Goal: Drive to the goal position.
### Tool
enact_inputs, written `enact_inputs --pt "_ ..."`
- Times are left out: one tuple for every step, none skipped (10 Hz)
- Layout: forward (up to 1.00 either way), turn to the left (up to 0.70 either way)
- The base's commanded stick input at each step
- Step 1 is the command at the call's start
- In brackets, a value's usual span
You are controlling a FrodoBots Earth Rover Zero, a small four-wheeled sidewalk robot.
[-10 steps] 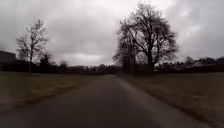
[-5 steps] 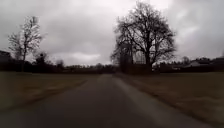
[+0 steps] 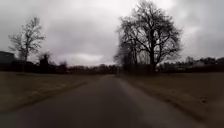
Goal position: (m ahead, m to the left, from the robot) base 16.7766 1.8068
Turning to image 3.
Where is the distant row of trees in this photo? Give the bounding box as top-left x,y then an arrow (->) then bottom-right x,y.
0,51 -> 224,75

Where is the large bare tree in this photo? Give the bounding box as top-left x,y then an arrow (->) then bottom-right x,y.
113,0 -> 185,75

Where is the dark asphalt road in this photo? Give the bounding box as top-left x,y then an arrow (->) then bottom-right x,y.
0,74 -> 208,128

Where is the dull grass field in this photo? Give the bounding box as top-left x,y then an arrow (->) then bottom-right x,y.
0,71 -> 102,115
116,71 -> 224,128

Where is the small bare tree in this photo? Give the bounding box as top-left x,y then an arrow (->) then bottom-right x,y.
8,17 -> 47,73

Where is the dark building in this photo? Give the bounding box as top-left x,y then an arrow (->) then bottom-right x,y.
0,50 -> 17,65

